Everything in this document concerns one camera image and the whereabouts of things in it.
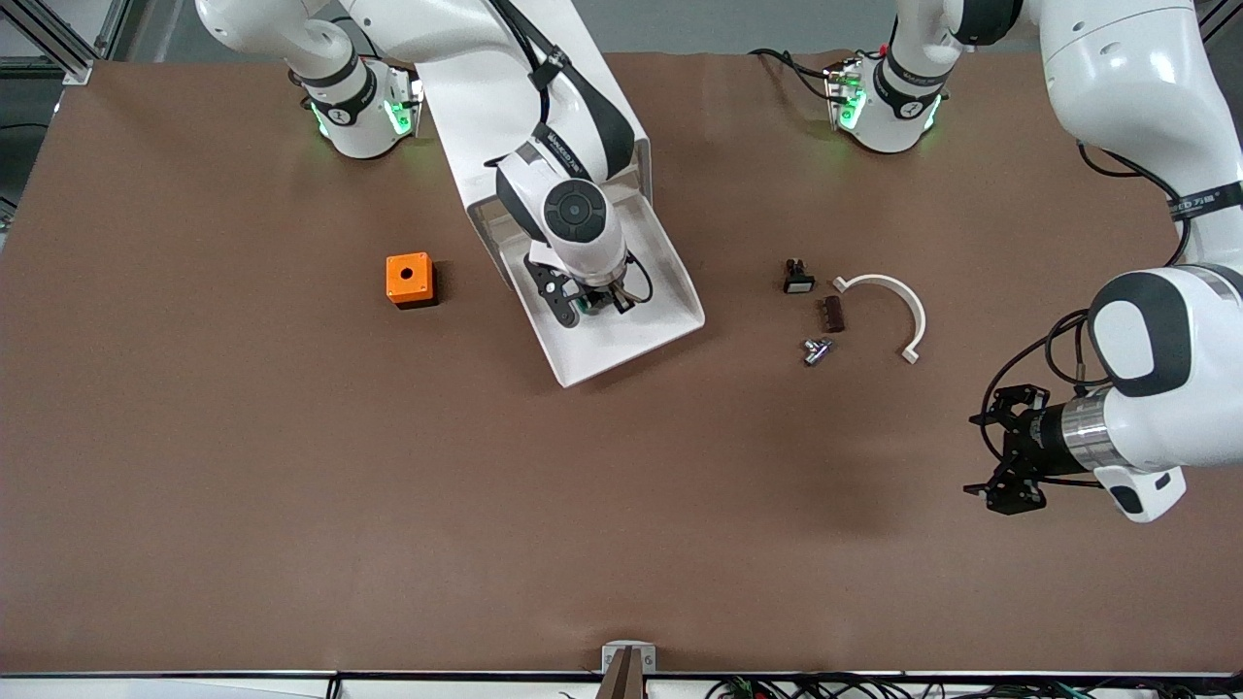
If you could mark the small black switch white face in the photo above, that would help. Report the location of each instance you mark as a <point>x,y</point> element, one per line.
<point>798,282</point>

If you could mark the brown table cover sheet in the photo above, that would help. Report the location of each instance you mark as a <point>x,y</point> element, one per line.
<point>291,485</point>

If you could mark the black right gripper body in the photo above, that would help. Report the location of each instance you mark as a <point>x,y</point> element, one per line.
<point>603,295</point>

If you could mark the aluminium frame extrusion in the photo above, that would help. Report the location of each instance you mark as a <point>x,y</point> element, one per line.
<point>49,39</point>
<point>1222,15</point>

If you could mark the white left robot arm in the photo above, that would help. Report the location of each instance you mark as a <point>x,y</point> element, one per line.
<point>1117,78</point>

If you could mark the green terminal block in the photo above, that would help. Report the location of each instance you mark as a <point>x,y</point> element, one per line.
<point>742,687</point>

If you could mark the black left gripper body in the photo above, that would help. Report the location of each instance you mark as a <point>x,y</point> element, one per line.
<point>1038,435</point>

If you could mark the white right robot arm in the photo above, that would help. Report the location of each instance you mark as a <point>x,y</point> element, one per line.
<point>466,39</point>

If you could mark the green mushroom push button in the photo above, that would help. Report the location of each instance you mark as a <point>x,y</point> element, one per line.
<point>588,307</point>

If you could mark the silver metal T-bolt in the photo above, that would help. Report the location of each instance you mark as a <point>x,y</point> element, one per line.
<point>816,352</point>

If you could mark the orange button enclosure box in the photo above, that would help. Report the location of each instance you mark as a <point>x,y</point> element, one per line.
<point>408,277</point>

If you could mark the white plastic drawer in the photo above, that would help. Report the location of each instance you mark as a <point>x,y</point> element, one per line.
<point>621,340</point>

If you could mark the dark brown rectangular block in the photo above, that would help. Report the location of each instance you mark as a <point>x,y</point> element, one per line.
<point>832,315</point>

